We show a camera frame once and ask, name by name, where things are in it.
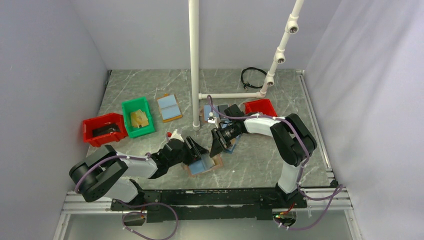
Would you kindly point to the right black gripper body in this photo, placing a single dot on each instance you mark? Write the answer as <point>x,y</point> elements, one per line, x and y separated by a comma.
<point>230,132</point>

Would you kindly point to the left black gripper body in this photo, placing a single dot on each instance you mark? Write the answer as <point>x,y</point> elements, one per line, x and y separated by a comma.
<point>185,156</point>

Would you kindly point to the brown blue card holder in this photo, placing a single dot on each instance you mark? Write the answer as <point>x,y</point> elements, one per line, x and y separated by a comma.
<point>204,165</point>

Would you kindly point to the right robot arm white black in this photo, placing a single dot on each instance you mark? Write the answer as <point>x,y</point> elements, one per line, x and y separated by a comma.
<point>294,142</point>

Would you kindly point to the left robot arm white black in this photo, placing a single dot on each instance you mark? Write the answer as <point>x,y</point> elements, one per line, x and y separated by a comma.
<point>110,173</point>

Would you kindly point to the card holder with black card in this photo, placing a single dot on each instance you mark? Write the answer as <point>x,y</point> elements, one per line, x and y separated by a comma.
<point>207,109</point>

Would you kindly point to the open empty blue card holder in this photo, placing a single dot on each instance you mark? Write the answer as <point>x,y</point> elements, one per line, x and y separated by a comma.
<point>169,108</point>

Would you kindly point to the gold cards in green bin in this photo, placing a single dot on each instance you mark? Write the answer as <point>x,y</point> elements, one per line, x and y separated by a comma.
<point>139,119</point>

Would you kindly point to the black cards in left bin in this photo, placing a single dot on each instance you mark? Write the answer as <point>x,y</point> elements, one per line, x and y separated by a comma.
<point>106,129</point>

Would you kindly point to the right red plastic bin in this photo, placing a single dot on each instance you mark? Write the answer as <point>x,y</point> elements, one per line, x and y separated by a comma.
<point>262,105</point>

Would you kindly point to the red plastic bin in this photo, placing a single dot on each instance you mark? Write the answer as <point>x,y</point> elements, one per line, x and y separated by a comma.
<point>262,105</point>
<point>89,124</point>

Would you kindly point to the green plastic bin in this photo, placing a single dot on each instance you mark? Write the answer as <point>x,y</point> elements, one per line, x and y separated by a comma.
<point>133,105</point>

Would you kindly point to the left red plastic bin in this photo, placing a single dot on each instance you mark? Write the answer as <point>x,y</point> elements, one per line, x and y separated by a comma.
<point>89,124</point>

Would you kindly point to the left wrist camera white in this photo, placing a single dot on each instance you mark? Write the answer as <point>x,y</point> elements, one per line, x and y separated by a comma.
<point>176,134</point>

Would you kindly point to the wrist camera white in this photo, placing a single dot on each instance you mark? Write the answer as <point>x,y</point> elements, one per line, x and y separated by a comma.
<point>176,134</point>
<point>212,119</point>

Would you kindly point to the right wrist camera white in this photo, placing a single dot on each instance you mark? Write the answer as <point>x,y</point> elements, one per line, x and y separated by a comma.
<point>212,119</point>

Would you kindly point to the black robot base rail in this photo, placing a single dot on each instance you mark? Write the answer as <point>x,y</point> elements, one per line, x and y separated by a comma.
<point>210,204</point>

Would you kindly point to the white pvc pipe frame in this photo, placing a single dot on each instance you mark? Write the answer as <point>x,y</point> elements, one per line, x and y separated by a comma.
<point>291,28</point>

